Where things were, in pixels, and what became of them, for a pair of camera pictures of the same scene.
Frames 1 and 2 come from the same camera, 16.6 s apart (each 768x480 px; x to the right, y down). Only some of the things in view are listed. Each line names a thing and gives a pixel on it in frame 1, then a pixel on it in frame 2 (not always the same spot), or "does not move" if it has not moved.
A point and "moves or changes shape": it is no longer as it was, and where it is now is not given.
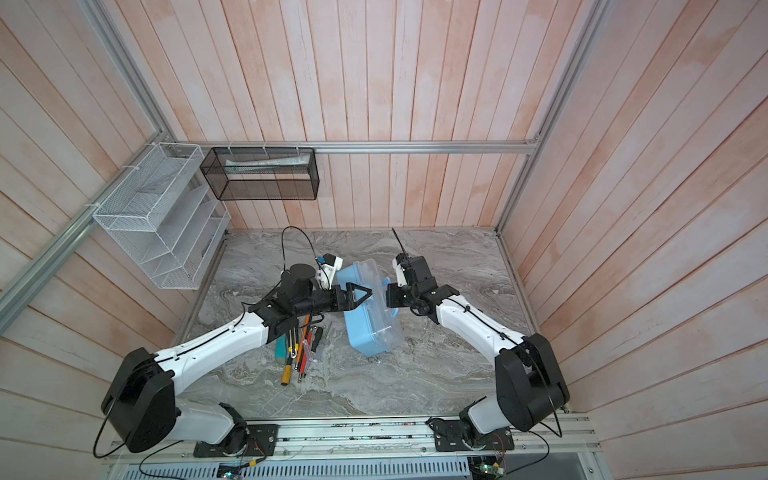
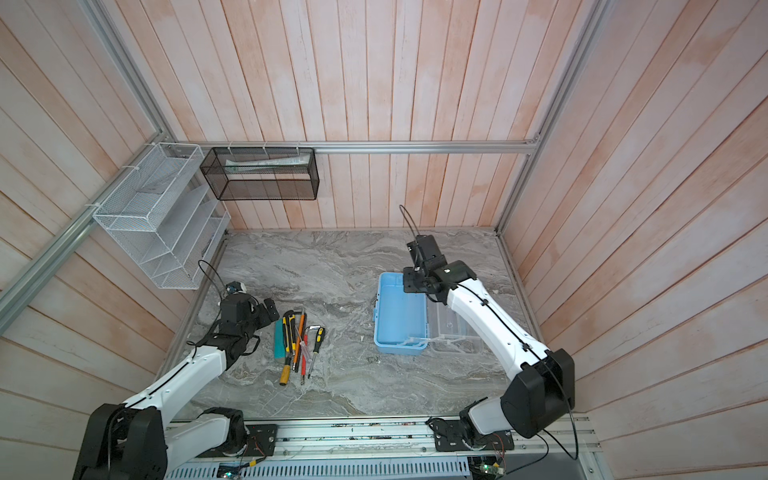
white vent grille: [329, 469] does not move
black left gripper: [347, 303] -> [266, 319]
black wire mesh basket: [262, 173] does not move
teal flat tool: [281, 349] does not move
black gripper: [398, 262] -> [425, 252]
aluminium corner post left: [101, 20] does not move
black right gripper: [392, 290] -> [408, 286]
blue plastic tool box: [372, 328] moves or changes shape
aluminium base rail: [396, 438] does not move
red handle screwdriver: [303, 361] does not move
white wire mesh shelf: [166, 216] does not move
